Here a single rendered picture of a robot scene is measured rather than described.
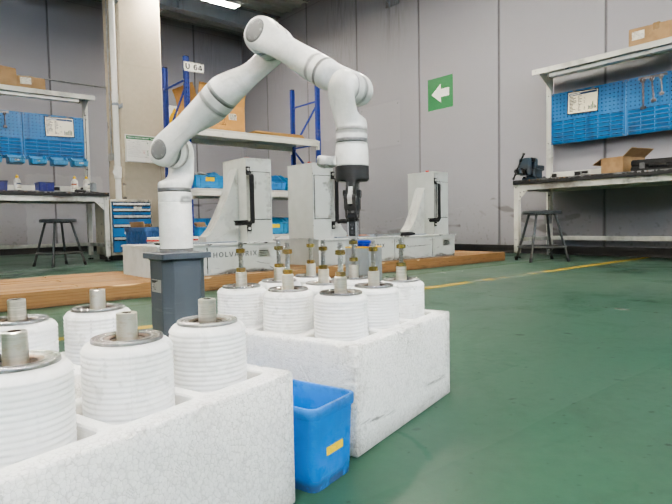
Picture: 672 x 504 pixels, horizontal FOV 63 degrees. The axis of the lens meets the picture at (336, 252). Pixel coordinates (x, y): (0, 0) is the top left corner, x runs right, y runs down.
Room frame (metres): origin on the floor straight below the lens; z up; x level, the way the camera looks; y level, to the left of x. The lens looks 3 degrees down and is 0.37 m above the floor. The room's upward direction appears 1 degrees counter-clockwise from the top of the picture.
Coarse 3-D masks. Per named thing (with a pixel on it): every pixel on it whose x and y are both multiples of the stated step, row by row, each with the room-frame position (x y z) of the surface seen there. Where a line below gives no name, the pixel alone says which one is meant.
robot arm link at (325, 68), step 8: (320, 64) 1.23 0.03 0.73; (328, 64) 1.23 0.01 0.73; (336, 64) 1.24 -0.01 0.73; (320, 72) 1.23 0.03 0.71; (328, 72) 1.23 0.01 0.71; (320, 80) 1.24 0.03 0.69; (328, 80) 1.24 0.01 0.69; (360, 80) 1.19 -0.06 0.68; (368, 80) 1.22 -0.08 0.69; (320, 88) 1.27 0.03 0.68; (360, 88) 1.19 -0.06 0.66; (368, 88) 1.21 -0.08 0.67; (360, 96) 1.20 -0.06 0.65; (368, 96) 1.22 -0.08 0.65; (360, 104) 1.23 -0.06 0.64
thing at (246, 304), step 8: (256, 288) 1.06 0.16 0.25; (264, 288) 1.09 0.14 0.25; (224, 296) 1.05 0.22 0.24; (232, 296) 1.04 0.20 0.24; (240, 296) 1.04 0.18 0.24; (248, 296) 1.04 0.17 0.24; (256, 296) 1.05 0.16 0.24; (224, 304) 1.05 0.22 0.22; (232, 304) 1.04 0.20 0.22; (240, 304) 1.04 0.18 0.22; (248, 304) 1.04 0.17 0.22; (256, 304) 1.05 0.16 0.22; (224, 312) 1.05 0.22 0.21; (232, 312) 1.04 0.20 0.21; (240, 312) 1.04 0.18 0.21; (248, 312) 1.04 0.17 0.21; (256, 312) 1.05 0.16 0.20; (240, 320) 1.04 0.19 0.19; (248, 320) 1.04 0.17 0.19; (256, 320) 1.05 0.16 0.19
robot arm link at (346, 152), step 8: (336, 144) 1.21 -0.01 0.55; (344, 144) 1.19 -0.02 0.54; (352, 144) 1.18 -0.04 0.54; (360, 144) 1.19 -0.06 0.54; (336, 152) 1.20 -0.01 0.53; (344, 152) 1.19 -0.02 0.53; (352, 152) 1.18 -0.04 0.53; (360, 152) 1.19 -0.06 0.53; (368, 152) 1.21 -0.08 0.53; (320, 160) 1.18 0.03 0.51; (328, 160) 1.19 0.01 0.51; (336, 160) 1.20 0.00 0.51; (344, 160) 1.19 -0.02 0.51; (352, 160) 1.18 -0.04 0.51; (360, 160) 1.19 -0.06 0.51; (368, 160) 1.21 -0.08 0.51
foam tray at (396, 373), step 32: (416, 320) 1.07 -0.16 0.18; (448, 320) 1.17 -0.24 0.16; (256, 352) 0.96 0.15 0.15; (288, 352) 0.92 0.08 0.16; (320, 352) 0.89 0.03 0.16; (352, 352) 0.85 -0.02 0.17; (384, 352) 0.93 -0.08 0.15; (416, 352) 1.03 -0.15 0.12; (448, 352) 1.17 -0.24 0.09; (352, 384) 0.85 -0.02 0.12; (384, 384) 0.93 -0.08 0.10; (416, 384) 1.03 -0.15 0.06; (448, 384) 1.17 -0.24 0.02; (352, 416) 0.85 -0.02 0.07; (384, 416) 0.92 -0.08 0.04; (352, 448) 0.85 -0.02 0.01
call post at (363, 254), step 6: (348, 252) 1.39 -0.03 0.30; (360, 252) 1.37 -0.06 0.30; (366, 252) 1.36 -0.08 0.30; (378, 252) 1.40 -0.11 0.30; (348, 258) 1.39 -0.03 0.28; (360, 258) 1.37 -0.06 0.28; (366, 258) 1.36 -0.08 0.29; (378, 258) 1.40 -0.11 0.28; (348, 264) 1.39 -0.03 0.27; (360, 264) 1.37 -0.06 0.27; (366, 264) 1.36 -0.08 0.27; (378, 264) 1.40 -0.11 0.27; (348, 270) 1.39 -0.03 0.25; (360, 270) 1.37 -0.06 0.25; (366, 270) 1.36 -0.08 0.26; (378, 270) 1.39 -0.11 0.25
